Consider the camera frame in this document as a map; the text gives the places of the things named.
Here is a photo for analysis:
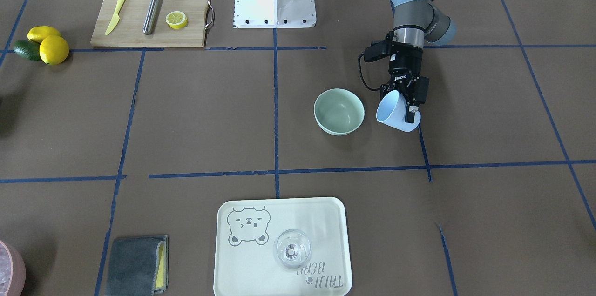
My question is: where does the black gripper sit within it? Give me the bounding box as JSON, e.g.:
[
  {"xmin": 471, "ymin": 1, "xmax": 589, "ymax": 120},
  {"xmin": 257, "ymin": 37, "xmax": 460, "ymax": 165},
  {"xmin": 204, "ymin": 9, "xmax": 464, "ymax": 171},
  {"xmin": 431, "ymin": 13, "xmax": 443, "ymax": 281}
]
[{"xmin": 380, "ymin": 44, "xmax": 430, "ymax": 124}]

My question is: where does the light blue plastic cup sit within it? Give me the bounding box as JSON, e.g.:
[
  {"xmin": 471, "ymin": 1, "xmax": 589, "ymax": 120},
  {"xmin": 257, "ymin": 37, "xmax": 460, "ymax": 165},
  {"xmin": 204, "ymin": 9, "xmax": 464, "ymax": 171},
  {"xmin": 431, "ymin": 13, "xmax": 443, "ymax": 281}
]
[{"xmin": 375, "ymin": 90, "xmax": 421, "ymax": 132}]

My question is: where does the green ceramic bowl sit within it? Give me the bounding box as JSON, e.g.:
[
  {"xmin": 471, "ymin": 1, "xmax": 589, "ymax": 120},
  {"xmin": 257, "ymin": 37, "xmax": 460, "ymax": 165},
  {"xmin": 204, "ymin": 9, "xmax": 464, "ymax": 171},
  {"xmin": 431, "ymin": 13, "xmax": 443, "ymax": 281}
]
[{"xmin": 313, "ymin": 88, "xmax": 366, "ymax": 135}]

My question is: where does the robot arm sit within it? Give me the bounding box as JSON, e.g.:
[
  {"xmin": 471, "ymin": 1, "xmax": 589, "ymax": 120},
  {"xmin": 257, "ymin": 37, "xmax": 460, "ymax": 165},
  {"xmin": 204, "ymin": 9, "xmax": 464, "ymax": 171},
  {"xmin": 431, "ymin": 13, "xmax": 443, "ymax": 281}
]
[{"xmin": 377, "ymin": 0, "xmax": 456, "ymax": 131}]

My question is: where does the pink bowl with ice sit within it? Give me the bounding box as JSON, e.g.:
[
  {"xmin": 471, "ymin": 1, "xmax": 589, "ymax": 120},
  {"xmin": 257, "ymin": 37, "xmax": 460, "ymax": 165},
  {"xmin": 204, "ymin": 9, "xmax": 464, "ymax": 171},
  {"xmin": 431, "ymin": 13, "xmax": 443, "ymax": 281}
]
[{"xmin": 0, "ymin": 241, "xmax": 26, "ymax": 296}]

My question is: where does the cream serving tray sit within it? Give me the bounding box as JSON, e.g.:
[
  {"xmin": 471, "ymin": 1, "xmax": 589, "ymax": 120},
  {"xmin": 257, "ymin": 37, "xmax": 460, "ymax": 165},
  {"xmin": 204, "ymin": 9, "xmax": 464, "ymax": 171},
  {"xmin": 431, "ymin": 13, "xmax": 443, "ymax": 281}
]
[{"xmin": 213, "ymin": 197, "xmax": 353, "ymax": 296}]

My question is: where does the clear glass on tray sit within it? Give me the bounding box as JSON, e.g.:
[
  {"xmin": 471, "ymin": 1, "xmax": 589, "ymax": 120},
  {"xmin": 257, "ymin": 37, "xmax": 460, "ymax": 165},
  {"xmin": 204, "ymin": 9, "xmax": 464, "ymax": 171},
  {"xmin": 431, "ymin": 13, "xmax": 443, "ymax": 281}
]
[{"xmin": 274, "ymin": 229, "xmax": 312, "ymax": 270}]

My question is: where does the half lemon slice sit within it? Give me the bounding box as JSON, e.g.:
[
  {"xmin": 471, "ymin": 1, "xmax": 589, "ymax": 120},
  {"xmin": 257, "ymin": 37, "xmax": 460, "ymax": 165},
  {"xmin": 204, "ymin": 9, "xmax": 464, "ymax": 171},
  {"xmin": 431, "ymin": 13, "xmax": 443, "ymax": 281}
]
[{"xmin": 165, "ymin": 11, "xmax": 188, "ymax": 29}]

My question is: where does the steel muddler black cap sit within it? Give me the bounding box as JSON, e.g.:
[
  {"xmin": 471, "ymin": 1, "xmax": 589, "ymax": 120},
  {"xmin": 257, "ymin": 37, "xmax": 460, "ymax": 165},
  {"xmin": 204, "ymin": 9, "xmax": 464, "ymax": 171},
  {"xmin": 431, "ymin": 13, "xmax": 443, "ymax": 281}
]
[{"xmin": 142, "ymin": 0, "xmax": 163, "ymax": 35}]

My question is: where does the wooden cutting board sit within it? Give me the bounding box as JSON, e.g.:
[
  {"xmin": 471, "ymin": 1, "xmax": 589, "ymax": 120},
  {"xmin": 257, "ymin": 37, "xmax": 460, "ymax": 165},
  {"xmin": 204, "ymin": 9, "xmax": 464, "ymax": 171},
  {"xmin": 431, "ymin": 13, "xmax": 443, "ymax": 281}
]
[{"xmin": 90, "ymin": 0, "xmax": 212, "ymax": 48}]

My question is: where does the yellow plastic knife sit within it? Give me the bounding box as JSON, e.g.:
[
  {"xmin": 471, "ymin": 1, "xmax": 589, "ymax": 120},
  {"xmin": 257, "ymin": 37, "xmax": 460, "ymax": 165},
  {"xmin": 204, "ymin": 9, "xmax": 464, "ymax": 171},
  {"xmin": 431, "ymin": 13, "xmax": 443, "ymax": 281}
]
[{"xmin": 104, "ymin": 0, "xmax": 126, "ymax": 35}]

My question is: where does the grey folded cloth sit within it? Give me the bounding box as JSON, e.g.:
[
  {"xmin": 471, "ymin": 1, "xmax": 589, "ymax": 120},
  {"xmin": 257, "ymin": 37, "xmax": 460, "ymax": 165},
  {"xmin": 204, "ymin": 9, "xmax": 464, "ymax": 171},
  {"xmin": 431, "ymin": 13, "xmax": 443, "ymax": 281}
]
[{"xmin": 104, "ymin": 235, "xmax": 169, "ymax": 296}]

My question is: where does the yellow lemon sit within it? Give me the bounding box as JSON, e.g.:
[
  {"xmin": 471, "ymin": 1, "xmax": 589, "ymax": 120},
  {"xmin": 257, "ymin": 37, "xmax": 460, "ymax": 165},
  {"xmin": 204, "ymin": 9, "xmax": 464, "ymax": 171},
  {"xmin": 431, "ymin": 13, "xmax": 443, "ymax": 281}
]
[
  {"xmin": 39, "ymin": 35, "xmax": 70, "ymax": 65},
  {"xmin": 27, "ymin": 25, "xmax": 61, "ymax": 44}
]

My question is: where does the green avocado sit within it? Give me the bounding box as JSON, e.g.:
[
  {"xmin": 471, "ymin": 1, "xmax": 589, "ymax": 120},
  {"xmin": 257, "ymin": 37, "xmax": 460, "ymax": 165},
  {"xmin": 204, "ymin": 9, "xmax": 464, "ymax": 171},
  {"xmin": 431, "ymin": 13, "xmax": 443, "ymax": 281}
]
[{"xmin": 13, "ymin": 40, "xmax": 42, "ymax": 62}]

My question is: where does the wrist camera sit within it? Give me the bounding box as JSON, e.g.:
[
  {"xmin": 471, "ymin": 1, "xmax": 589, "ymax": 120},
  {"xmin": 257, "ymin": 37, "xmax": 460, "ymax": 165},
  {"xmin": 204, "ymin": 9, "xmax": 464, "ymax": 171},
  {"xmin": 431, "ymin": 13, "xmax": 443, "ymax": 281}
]
[{"xmin": 363, "ymin": 39, "xmax": 393, "ymax": 63}]

